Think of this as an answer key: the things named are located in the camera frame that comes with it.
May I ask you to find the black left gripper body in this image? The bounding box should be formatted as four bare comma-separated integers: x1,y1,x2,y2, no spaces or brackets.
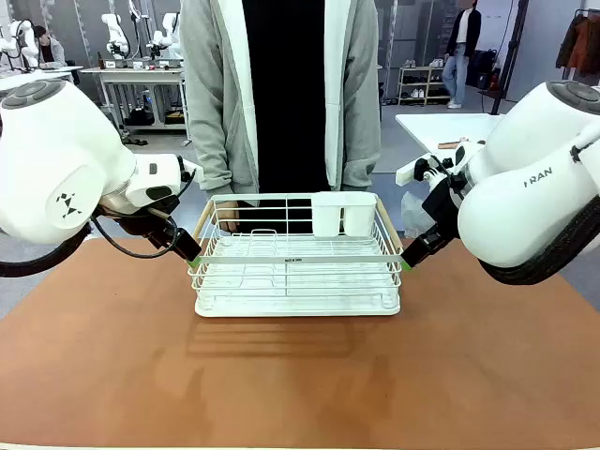
115,196,183,252

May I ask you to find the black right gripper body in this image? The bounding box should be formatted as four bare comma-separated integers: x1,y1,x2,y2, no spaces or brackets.
421,175,466,236

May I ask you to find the white wire dish rack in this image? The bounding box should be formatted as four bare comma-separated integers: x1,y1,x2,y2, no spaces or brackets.
188,190,405,319

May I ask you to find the person's left forearm grey sleeve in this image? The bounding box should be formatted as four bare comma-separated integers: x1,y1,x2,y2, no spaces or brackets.
340,83,382,191

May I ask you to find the person's right forearm grey sleeve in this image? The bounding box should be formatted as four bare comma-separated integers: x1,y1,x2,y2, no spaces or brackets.
187,83,235,193

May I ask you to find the person's right hand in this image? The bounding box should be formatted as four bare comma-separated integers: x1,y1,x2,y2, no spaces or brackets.
217,201,241,234

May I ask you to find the clear plastic bag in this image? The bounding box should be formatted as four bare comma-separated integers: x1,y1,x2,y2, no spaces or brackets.
400,190,440,238

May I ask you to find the large white table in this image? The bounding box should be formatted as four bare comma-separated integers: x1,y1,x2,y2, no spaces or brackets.
395,112,510,165

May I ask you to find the white plastic cutlery holder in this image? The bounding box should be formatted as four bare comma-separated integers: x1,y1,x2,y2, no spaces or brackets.
311,190,378,238

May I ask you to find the wooden shoe rack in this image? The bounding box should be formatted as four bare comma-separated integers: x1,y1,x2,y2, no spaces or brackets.
397,65,458,107

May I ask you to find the black backpack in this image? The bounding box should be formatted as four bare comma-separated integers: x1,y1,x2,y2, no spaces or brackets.
468,48,502,91

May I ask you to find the white workbench with shelf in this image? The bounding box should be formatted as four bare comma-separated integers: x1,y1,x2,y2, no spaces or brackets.
79,65,189,143

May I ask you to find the standing person in dark jacket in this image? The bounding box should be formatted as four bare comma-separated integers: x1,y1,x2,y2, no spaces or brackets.
442,0,484,111

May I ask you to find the black tripod pole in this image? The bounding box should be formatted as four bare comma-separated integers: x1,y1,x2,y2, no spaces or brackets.
489,0,531,116

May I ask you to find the person in grey hoodie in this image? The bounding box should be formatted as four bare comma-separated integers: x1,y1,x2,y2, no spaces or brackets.
179,0,382,235

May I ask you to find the white desk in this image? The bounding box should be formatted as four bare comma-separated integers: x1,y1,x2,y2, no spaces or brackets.
0,66,84,93

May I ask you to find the seated person in grey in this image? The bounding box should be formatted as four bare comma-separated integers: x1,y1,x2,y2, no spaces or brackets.
31,24,68,69

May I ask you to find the clothes rack with jackets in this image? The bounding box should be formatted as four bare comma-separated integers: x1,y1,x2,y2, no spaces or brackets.
555,7,600,86

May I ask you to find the thin black cable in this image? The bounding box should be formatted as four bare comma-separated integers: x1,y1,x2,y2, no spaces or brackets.
91,167,198,260

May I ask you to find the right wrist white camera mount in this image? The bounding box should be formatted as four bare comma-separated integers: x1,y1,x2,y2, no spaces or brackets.
396,143,485,188

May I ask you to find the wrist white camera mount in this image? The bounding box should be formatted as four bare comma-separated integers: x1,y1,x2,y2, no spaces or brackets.
180,157,205,185
396,143,485,188

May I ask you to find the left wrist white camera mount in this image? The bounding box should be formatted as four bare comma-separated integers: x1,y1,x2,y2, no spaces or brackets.
180,157,205,185

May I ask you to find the right arm black cable sleeve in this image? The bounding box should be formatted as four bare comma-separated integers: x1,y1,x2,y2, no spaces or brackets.
477,195,600,287

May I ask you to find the arm black cable sleeve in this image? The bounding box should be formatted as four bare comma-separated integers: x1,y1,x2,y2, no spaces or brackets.
0,223,93,278
477,195,600,287

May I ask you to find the left arm black cable sleeve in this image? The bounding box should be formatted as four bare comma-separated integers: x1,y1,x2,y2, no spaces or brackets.
0,223,93,278

